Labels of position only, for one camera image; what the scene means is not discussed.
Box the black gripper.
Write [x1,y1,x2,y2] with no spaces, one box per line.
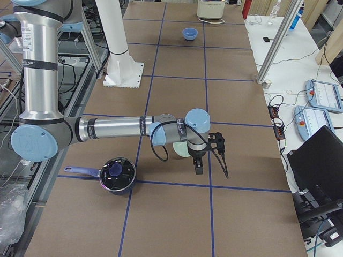
[188,148,206,175]

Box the blue bowl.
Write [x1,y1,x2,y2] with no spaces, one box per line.
[182,27,198,41]

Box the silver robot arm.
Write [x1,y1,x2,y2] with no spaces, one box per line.
[11,1,210,175]

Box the green bowl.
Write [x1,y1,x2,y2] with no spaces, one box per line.
[173,141,190,158]

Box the dark blue saucepan with lid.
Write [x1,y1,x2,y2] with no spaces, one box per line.
[64,157,137,195]

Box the small metal cylinder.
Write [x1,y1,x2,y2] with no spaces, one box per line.
[262,79,272,89]

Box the lower blue teach pendant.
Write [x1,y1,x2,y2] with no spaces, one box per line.
[294,106,335,141]

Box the blue teach pendant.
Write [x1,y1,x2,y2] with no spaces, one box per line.
[294,106,335,141]
[305,79,342,113]

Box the black laptop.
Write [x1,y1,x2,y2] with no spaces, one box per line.
[287,125,342,200]

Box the black monitor stand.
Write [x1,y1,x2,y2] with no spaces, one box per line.
[292,190,342,247]

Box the upper blue teach pendant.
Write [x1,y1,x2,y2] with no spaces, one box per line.
[305,79,342,113]

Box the cream and chrome toaster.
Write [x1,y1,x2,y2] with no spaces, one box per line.
[197,0,226,19]

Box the clear plastic bottle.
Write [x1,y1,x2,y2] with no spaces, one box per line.
[267,0,281,25]

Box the blue water bottle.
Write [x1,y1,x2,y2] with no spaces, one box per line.
[289,0,305,31]

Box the crumpled clear plastic bag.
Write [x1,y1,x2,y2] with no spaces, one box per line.
[1,184,28,248]

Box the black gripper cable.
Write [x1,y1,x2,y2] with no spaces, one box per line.
[150,120,230,179]

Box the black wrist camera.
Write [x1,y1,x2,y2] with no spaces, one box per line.
[208,132,226,156]

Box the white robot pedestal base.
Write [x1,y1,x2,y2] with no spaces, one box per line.
[96,0,144,88]

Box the white toaster power cable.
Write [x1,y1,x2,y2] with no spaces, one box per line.
[198,16,226,25]

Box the aluminium frame post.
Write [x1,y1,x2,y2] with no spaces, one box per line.
[256,0,303,89]

